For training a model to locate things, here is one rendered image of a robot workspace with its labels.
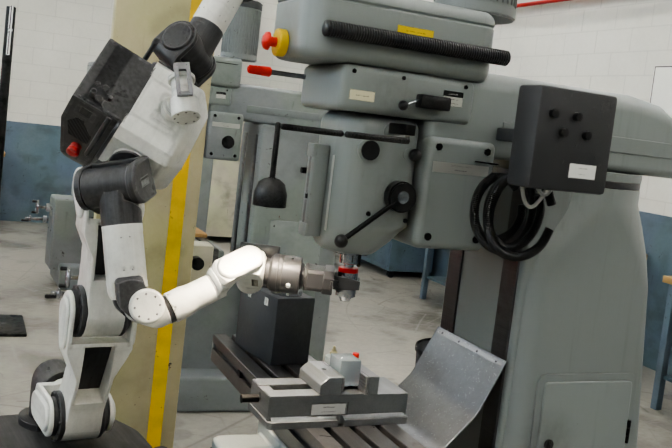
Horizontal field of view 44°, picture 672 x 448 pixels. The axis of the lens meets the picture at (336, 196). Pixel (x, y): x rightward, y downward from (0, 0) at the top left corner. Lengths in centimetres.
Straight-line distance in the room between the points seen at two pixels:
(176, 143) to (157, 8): 161
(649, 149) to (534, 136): 61
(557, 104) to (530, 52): 687
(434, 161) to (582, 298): 51
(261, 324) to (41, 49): 867
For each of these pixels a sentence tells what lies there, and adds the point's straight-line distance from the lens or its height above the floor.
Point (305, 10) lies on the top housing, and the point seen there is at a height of 183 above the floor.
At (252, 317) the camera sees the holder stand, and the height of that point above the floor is 103.
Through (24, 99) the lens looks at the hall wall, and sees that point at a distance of 1078.
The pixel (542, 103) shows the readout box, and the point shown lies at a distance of 174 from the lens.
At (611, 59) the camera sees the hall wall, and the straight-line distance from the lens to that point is 772.
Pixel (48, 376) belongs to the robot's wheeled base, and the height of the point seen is 74.
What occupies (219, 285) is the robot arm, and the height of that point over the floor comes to 121.
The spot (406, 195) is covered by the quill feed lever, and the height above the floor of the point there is 146.
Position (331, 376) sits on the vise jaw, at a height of 104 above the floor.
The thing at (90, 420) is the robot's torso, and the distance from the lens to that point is 256.
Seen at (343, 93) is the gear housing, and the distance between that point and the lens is 180.
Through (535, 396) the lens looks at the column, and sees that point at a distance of 210.
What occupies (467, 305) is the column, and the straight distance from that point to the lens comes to 221.
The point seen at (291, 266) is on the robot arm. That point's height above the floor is 126.
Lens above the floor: 159
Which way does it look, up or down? 5 degrees down
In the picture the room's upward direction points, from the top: 7 degrees clockwise
